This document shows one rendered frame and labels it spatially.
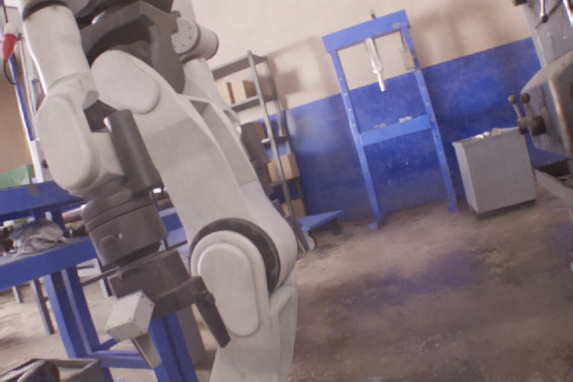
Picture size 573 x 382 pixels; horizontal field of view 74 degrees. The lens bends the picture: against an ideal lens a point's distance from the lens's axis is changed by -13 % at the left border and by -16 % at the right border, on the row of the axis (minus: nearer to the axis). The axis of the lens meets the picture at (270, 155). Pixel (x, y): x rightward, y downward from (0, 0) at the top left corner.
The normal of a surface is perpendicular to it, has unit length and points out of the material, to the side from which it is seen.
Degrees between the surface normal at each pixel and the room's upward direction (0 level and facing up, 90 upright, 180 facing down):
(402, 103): 90
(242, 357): 115
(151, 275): 90
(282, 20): 90
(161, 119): 90
